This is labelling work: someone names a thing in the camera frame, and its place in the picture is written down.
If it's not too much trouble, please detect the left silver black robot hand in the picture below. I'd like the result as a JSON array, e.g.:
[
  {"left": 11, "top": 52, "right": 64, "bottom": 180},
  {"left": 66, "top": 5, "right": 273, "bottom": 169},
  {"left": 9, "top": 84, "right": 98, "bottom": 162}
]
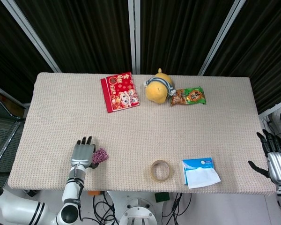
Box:
[{"left": 70, "top": 135, "right": 100, "bottom": 170}]

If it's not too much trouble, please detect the white machine part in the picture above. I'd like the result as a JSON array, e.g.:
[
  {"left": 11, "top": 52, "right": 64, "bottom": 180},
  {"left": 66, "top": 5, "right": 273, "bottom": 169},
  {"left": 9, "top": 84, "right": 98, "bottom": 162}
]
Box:
[{"left": 268, "top": 108, "right": 281, "bottom": 136}]

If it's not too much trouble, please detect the beige waffle tablecloth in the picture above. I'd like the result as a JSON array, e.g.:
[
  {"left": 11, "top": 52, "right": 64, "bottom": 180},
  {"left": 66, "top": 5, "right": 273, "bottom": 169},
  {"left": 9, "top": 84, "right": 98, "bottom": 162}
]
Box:
[{"left": 7, "top": 72, "right": 277, "bottom": 197}]

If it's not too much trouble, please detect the yellowish packing tape roll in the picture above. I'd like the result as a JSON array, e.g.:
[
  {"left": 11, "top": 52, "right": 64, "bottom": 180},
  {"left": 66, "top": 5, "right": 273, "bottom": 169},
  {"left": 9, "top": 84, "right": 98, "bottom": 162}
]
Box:
[{"left": 150, "top": 159, "right": 172, "bottom": 182}]

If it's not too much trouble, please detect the red 2026 spiral calendar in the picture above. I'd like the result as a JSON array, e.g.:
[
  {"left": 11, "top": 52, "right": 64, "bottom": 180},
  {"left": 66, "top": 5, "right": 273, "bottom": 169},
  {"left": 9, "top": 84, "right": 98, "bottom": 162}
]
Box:
[{"left": 100, "top": 71, "right": 141, "bottom": 114}]

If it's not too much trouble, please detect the silver robot torso base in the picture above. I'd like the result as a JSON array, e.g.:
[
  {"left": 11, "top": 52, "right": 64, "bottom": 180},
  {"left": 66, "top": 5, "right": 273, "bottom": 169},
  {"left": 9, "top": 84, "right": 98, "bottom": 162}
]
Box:
[{"left": 118, "top": 198, "right": 159, "bottom": 225}]

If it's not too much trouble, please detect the black mesh metal chair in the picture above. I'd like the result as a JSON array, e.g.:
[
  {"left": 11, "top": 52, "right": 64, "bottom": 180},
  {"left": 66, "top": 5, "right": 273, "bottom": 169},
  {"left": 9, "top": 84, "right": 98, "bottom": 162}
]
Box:
[{"left": 0, "top": 90, "right": 27, "bottom": 177}]

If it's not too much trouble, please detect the blue white tissue pack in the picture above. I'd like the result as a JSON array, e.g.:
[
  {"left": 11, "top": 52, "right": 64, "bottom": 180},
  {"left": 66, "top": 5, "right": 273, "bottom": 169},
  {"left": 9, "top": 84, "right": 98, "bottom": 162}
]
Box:
[{"left": 181, "top": 157, "right": 222, "bottom": 189}]

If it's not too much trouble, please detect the green block under table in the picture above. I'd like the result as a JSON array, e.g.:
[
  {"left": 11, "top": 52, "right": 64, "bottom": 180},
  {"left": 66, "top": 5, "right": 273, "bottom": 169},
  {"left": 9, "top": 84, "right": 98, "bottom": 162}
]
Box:
[{"left": 154, "top": 192, "right": 171, "bottom": 203}]

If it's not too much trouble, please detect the yellow plush toy striped scarf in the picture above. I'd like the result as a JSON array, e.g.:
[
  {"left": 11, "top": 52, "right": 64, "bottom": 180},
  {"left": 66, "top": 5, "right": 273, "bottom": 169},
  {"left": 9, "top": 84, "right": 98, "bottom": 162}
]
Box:
[{"left": 144, "top": 68, "right": 177, "bottom": 105}]

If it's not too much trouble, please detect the black pleated curtain panel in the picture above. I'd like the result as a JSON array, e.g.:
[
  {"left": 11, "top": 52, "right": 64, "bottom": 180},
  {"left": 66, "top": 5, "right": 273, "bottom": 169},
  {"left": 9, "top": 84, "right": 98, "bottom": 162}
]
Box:
[
  {"left": 14, "top": 0, "right": 134, "bottom": 74},
  {"left": 203, "top": 0, "right": 281, "bottom": 114},
  {"left": 140, "top": 0, "right": 236, "bottom": 76},
  {"left": 0, "top": 0, "right": 55, "bottom": 104}
]

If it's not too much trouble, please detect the green snack bag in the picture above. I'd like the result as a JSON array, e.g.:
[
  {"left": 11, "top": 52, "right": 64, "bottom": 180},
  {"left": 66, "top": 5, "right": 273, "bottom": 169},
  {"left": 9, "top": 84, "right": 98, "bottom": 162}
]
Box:
[{"left": 170, "top": 86, "right": 207, "bottom": 107}]

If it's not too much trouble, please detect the black cable bundle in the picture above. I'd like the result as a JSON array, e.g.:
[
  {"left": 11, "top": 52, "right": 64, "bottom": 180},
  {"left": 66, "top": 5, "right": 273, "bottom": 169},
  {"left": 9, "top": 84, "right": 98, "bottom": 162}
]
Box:
[
  {"left": 161, "top": 192, "right": 193, "bottom": 225},
  {"left": 83, "top": 191, "right": 119, "bottom": 225}
]

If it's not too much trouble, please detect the grey aluminium partition post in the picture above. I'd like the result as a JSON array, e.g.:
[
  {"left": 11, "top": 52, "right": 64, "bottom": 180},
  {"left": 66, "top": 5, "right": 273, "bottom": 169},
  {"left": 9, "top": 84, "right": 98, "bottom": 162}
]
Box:
[
  {"left": 0, "top": 81, "right": 30, "bottom": 109},
  {"left": 197, "top": 0, "right": 244, "bottom": 76},
  {"left": 6, "top": 0, "right": 62, "bottom": 73},
  {"left": 258, "top": 95, "right": 281, "bottom": 119},
  {"left": 127, "top": 0, "right": 141, "bottom": 75}
]

